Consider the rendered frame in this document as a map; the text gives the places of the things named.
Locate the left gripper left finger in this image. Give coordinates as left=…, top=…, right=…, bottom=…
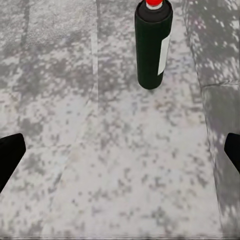
left=0, top=133, right=26, bottom=193

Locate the insectifuge atomizer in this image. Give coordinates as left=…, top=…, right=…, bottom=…
left=134, top=0, right=173, bottom=90

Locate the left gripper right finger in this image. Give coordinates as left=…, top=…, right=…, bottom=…
left=224, top=132, right=240, bottom=173

